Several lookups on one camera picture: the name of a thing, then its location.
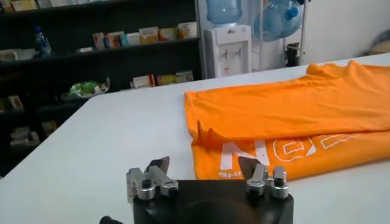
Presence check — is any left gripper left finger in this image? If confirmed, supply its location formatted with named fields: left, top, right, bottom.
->
left=126, top=156, right=179, bottom=203

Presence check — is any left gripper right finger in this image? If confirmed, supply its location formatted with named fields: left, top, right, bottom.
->
left=237, top=156, right=289, bottom=200

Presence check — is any orange t-shirt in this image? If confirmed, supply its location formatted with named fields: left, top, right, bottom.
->
left=184, top=60, right=390, bottom=181

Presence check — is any large white table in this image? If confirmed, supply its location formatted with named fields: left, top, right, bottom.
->
left=0, top=52, right=390, bottom=224

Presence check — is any green yellow box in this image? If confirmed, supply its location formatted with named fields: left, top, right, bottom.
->
left=157, top=74, right=177, bottom=86

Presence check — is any green beige box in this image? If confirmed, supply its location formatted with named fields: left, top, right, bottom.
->
left=175, top=70, right=195, bottom=85

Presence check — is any green and white bowl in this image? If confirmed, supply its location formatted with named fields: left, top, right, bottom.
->
left=60, top=77, right=110, bottom=101

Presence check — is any black shelf unit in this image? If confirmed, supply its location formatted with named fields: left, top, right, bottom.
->
left=0, top=0, right=204, bottom=177

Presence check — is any white water dispenser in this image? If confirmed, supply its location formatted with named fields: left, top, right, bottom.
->
left=203, top=24, right=253, bottom=79

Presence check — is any black clamp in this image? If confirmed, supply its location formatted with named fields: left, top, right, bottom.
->
left=285, top=42, right=301, bottom=67

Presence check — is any white box blue stripe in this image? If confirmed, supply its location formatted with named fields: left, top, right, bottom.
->
left=120, top=32, right=141, bottom=47

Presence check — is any orange white medicine box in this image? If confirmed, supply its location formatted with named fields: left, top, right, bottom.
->
left=158, top=27, right=179, bottom=42
left=138, top=26, right=160, bottom=46

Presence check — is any box with orange picture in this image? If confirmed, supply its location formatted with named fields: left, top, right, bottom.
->
left=105, top=30, right=125, bottom=49

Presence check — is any white jug rack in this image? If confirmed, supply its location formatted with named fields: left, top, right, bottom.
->
left=249, top=0, right=308, bottom=72

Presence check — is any white yellow medicine box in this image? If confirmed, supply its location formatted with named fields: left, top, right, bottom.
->
left=177, top=21, right=198, bottom=40

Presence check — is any tilted blue water jug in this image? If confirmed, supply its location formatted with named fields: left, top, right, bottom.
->
left=254, top=0, right=304, bottom=43

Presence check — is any upright blue water jug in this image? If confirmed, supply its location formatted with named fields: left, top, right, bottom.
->
left=205, top=0, right=243, bottom=25

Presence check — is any blue drink bottle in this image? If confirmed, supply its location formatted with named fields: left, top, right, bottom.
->
left=33, top=26, right=52, bottom=58

